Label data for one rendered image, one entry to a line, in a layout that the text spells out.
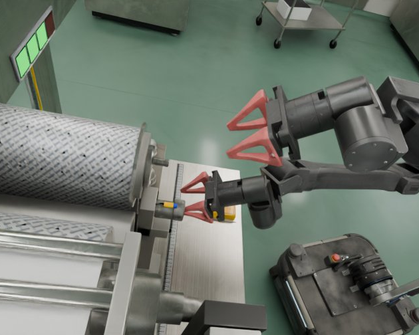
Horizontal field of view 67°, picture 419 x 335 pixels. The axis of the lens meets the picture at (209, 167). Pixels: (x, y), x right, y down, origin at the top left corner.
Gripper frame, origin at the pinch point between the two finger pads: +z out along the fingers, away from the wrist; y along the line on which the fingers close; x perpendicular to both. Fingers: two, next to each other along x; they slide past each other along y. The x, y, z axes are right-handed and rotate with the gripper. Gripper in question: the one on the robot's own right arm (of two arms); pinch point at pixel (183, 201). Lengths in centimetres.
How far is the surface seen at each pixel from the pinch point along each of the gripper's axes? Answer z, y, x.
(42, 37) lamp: 30, 36, 31
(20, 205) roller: 14.3, -15.8, 26.9
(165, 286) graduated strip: 9.1, -14.0, -14.4
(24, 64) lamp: 30.3, 24.0, 30.7
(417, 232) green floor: -102, 74, -183
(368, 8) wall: -173, 447, -206
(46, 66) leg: 63, 71, 9
